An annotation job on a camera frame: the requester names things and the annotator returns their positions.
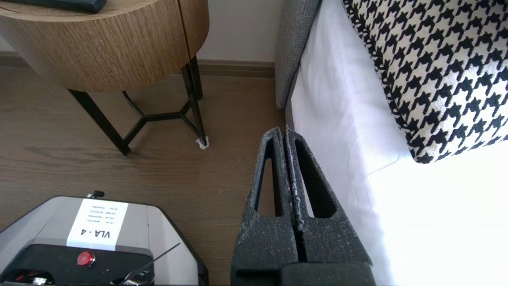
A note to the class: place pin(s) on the black white houndstooth pillow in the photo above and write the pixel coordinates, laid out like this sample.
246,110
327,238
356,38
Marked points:
436,71

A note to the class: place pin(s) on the round wooden side table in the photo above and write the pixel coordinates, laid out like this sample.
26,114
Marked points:
198,24

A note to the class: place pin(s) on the black TV remote control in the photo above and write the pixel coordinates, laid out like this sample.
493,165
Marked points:
59,4

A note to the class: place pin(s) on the white bed mattress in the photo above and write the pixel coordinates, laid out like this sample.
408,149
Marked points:
416,222

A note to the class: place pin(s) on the round wooden bedside table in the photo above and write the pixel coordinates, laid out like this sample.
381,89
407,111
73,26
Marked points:
99,51

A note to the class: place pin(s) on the white printed paper label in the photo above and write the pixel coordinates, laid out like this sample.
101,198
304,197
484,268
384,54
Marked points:
97,224

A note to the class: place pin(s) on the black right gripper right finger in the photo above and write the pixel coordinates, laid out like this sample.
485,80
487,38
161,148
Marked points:
337,244

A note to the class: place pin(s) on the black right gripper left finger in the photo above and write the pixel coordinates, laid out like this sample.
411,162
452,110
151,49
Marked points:
262,242

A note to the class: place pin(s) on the white box-shaped device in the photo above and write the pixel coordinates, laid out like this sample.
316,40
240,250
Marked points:
166,238

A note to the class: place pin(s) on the red round emergency button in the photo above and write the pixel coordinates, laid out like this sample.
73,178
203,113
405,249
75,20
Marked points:
85,259

